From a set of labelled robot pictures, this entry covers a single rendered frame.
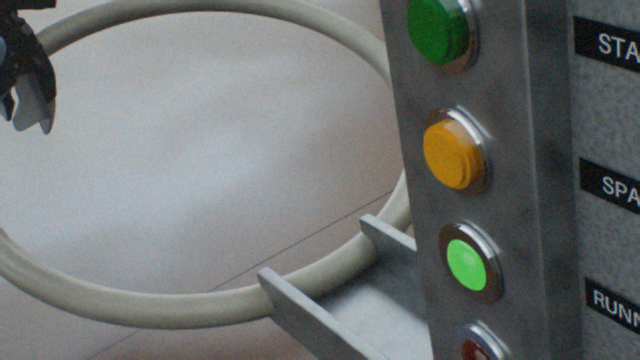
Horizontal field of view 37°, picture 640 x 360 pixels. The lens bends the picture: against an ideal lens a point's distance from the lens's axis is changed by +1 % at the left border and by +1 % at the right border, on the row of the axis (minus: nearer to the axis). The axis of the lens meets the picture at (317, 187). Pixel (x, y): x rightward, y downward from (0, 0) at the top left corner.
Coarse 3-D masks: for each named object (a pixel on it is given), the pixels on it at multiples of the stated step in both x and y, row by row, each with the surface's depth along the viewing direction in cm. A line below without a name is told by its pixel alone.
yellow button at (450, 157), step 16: (432, 128) 36; (448, 128) 35; (432, 144) 36; (448, 144) 35; (464, 144) 34; (432, 160) 36; (448, 160) 35; (464, 160) 35; (448, 176) 36; (464, 176) 35
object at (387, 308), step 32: (384, 224) 85; (384, 256) 86; (416, 256) 81; (288, 288) 79; (352, 288) 85; (384, 288) 84; (416, 288) 83; (288, 320) 81; (320, 320) 75; (352, 320) 81; (384, 320) 80; (416, 320) 79; (320, 352) 77; (352, 352) 71; (384, 352) 77; (416, 352) 76
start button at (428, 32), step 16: (416, 0) 33; (432, 0) 32; (416, 16) 33; (432, 16) 32; (448, 16) 32; (416, 32) 33; (432, 32) 33; (448, 32) 32; (416, 48) 34; (432, 48) 33; (448, 48) 32
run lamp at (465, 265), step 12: (456, 240) 38; (456, 252) 38; (468, 252) 37; (456, 264) 38; (468, 264) 37; (480, 264) 37; (456, 276) 39; (468, 276) 38; (480, 276) 37; (480, 288) 38
